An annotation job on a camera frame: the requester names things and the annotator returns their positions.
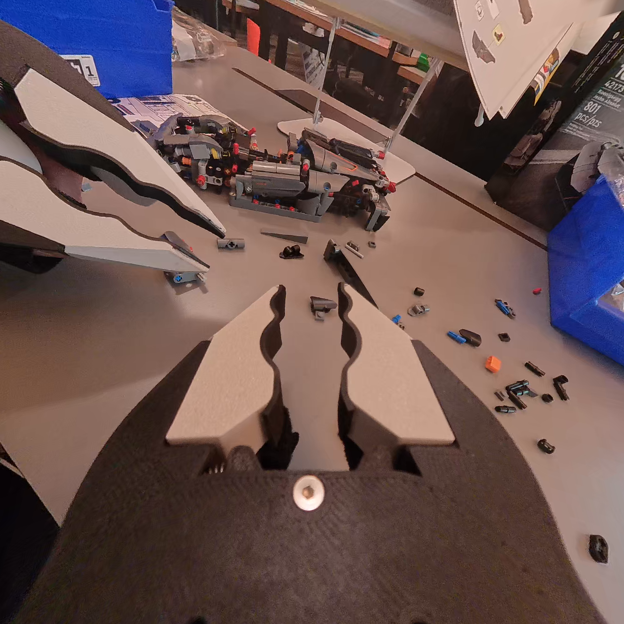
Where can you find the lego sticker sheet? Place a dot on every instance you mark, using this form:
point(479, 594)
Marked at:
point(146, 105)

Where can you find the white book stand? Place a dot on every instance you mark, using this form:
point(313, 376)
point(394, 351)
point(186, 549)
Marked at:
point(341, 136)

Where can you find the long dark grey lego beam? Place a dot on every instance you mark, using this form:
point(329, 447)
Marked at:
point(346, 273)

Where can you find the scattered small lego pieces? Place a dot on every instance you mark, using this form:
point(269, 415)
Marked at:
point(519, 387)

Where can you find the orange cone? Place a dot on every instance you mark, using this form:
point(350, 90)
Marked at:
point(252, 36)

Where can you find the black lego set box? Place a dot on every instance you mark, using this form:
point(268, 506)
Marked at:
point(560, 161)

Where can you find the blue plastic storage bin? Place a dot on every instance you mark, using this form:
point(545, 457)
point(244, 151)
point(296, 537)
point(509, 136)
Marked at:
point(585, 273)
point(122, 48)

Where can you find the grey pointed lego fin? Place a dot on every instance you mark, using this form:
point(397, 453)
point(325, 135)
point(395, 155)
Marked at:
point(176, 241)

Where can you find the dark grey lego fin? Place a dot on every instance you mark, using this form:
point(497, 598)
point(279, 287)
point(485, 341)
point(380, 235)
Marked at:
point(321, 304)

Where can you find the lego instruction booklet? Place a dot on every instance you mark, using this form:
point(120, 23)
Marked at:
point(507, 58)

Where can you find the lego car model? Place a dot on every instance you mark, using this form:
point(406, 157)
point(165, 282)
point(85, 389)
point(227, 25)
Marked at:
point(273, 180)

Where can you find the white lego bar piece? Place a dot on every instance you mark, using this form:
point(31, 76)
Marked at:
point(353, 248)

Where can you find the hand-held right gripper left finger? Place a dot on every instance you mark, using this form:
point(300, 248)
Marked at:
point(219, 390)

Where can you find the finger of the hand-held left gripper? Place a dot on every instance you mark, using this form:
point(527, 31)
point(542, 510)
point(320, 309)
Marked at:
point(97, 126)
point(73, 229)

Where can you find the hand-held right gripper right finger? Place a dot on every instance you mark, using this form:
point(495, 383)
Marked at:
point(399, 390)

